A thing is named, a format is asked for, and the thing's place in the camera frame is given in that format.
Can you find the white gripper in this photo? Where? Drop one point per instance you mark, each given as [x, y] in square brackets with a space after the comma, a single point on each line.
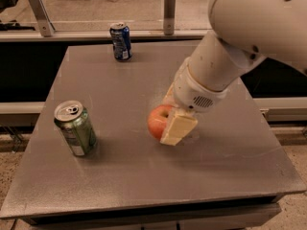
[193, 91]

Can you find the red apple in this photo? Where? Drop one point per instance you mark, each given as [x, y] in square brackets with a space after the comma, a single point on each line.
[157, 120]

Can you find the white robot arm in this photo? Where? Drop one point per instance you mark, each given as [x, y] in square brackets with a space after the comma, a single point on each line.
[243, 33]

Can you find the blue soda can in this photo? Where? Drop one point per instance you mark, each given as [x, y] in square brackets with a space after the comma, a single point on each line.
[120, 35]

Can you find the green soda can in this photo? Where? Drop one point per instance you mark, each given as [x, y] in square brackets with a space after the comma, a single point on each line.
[73, 122]

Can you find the grey table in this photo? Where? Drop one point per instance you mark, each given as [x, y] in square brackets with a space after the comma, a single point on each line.
[229, 172]

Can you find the black chair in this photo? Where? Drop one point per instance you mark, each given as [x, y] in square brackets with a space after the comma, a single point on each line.
[12, 25]

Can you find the middle metal railing bracket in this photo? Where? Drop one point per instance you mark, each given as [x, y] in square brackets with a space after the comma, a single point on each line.
[169, 17]

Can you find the metal railing bracket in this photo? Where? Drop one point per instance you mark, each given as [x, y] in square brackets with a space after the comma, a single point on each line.
[44, 23]
[169, 17]

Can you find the left metal railing bracket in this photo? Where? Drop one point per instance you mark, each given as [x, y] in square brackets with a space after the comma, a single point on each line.
[44, 23]

